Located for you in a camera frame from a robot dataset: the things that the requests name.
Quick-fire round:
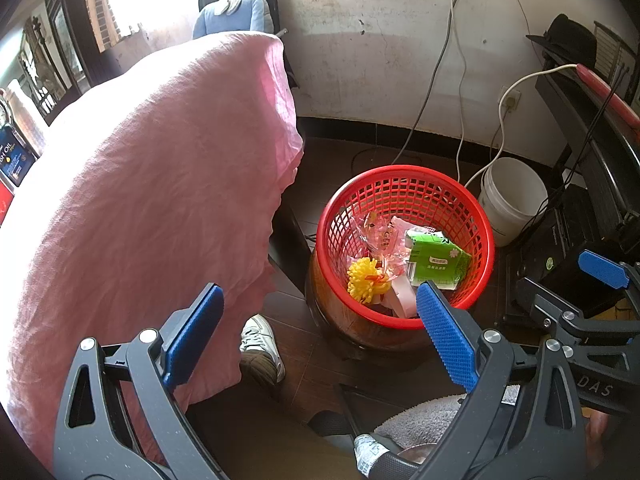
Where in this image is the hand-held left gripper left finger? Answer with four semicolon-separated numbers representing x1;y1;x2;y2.
52;282;225;480

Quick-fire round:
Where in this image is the checked curtain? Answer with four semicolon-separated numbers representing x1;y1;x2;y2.
79;0;122;54

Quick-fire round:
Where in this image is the wooden barrel stool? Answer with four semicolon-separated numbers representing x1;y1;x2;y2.
305;250;441;358

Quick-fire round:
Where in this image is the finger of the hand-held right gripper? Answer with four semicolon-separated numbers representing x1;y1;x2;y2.
515;277;640;356
577;249;640;306

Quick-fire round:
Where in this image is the red plastic mesh basket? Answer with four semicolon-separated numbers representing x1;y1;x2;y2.
315;164;496;331

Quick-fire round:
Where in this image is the green packet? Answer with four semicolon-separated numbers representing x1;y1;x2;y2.
404;229;472;290

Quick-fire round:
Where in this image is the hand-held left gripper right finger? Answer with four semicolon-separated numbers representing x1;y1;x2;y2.
415;281;588;480

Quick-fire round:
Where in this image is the yellow plastic flower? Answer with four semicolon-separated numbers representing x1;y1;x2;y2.
347;257;392;307

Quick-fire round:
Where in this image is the black hat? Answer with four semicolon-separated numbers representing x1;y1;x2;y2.
525;13;599;69

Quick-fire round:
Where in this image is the dark fish oil bottle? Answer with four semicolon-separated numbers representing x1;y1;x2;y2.
0;125;39;189

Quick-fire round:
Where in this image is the white cable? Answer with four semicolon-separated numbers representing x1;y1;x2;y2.
462;62;580;191

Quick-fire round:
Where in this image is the pink floral tablecloth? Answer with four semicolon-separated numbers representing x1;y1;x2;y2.
0;30;306;471

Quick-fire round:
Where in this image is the clear printed plastic wrapper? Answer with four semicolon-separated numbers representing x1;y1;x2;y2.
350;210;416;286

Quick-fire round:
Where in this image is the dark tall bottle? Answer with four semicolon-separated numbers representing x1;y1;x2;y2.
5;85;49;148

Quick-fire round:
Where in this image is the white plastic bucket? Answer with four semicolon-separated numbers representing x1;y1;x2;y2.
477;157;550;247

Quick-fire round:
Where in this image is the dark wooden mirror cabinet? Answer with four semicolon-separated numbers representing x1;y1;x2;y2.
44;0;102;97

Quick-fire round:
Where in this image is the crushed white paper cup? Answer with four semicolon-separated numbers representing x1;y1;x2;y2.
385;276;427;319

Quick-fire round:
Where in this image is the grey fleece cloth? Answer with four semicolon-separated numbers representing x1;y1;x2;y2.
372;392;522;452

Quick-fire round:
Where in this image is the grey cable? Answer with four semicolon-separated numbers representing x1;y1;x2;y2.
391;0;468;167

